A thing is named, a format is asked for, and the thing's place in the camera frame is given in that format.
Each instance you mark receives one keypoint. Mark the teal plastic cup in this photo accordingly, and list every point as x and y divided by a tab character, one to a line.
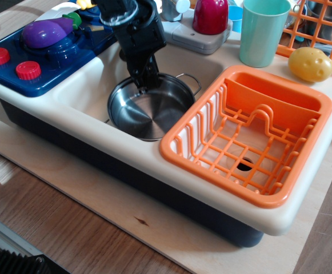
262	26

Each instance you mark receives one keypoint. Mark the grey toy faucet base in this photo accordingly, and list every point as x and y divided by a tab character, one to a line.
177	19

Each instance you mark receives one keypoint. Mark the yellow toy potato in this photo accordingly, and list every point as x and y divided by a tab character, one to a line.
310	64

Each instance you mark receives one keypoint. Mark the orange grid basket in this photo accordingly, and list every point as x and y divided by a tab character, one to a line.
311	21

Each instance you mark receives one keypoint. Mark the stainless steel pan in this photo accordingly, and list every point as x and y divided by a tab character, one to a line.
149	114

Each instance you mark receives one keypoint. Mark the orange plastic drying rack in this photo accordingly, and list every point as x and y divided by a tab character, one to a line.
250	134

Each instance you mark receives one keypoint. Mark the small blue cup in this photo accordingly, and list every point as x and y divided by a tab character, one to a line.
235	15

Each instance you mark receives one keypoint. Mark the light wooden base board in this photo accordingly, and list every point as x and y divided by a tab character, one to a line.
88	222

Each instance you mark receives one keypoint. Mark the magenta plastic cup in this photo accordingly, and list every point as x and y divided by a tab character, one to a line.
210	16

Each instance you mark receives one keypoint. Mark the purple toy eggplant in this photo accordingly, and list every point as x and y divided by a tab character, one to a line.
47	32

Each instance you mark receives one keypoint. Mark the blue toy stove top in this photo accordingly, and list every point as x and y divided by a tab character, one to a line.
60	60

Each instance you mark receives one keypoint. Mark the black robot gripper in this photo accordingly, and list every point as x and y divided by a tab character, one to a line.
139	31

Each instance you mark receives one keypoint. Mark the yellow toy vegetable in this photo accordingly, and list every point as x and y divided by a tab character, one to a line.
85	4

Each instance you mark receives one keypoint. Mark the red stove knob right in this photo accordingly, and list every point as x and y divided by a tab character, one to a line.
28	70

